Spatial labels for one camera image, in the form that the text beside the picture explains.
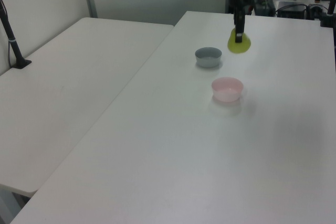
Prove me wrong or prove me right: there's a white side table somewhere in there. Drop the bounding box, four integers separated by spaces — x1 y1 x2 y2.
0 17 175 198

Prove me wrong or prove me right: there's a pink bowl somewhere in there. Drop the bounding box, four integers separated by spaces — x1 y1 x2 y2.
211 77 244 102

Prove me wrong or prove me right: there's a gray bowl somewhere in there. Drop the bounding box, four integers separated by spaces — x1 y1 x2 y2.
194 47 223 68

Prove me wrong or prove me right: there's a black equipment box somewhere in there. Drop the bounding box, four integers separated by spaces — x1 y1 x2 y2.
275 0 308 19

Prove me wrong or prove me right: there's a green pear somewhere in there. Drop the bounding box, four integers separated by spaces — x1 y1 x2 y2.
226 28 251 54

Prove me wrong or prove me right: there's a black camera stand pole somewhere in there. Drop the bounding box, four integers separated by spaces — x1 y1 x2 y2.
0 0 33 70

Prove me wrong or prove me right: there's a green black device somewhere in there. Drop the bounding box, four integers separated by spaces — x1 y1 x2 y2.
253 0 276 16

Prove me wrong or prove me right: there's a black clamp camera stand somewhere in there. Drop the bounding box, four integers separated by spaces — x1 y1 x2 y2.
319 0 336 28

